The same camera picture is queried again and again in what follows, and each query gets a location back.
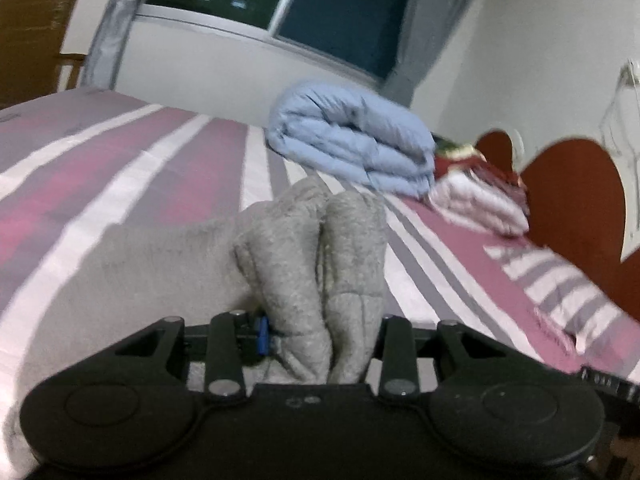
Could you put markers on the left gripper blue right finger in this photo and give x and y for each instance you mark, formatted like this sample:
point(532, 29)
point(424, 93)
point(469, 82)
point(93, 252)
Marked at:
point(393, 371)

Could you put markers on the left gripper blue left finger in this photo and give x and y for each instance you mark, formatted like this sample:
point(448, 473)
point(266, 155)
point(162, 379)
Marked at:
point(235, 340)

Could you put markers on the grey pants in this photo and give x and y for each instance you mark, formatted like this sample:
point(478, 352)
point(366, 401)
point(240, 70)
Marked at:
point(312, 259)

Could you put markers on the striped pillow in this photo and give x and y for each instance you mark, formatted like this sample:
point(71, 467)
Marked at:
point(565, 296)

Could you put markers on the folded white red blanket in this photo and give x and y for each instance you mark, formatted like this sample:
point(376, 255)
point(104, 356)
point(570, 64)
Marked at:
point(470, 191)

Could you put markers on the folded light blue quilt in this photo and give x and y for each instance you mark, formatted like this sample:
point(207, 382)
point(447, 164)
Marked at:
point(355, 135)

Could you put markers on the striped pink grey bedsheet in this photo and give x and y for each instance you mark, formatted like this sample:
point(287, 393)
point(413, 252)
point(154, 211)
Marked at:
point(76, 163)

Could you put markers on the red wooden headboard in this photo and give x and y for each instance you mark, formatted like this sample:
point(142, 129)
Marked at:
point(578, 210)

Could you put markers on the wooden chair by door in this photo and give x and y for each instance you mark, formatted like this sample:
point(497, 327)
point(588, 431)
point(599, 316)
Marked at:
point(68, 68)

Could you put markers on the grey curtain near door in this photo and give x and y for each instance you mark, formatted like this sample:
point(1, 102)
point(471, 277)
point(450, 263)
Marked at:
point(108, 44)

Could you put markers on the brown wooden door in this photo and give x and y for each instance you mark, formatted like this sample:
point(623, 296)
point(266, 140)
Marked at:
point(32, 34)

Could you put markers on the grey curtain far side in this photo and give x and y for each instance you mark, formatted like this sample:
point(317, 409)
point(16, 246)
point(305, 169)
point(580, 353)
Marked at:
point(425, 30)

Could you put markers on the window with white frame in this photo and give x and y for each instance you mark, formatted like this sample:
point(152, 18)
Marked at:
point(358, 37)

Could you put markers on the white wire hanger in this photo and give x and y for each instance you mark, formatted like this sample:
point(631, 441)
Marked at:
point(619, 126)

